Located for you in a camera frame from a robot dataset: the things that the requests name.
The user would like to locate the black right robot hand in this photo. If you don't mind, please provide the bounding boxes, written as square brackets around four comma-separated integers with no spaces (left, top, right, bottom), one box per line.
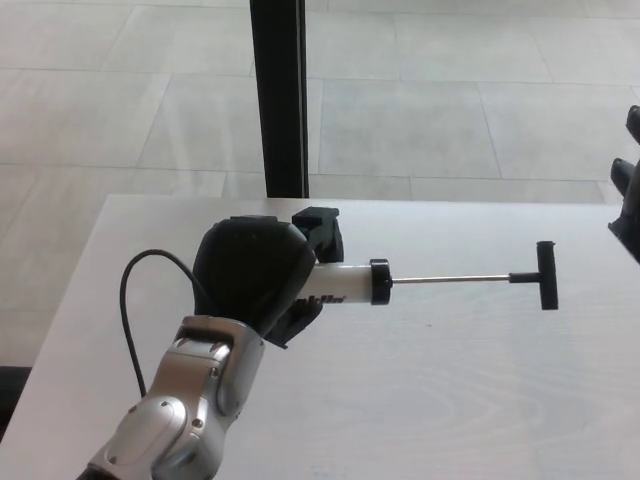
[607,104,640,264]

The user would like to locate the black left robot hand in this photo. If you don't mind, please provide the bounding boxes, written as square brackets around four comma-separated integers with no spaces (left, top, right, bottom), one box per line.
[192,204,347,351]

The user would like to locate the white Franklin hand air pump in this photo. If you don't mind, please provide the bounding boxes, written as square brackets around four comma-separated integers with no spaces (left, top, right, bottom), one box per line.
[294,240,560,312]

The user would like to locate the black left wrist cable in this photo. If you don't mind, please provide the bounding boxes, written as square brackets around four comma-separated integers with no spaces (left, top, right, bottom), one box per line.
[121,249,212,397]

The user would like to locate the black vertical metal post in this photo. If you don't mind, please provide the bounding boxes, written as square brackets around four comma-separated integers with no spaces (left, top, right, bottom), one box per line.
[248,0,310,199]

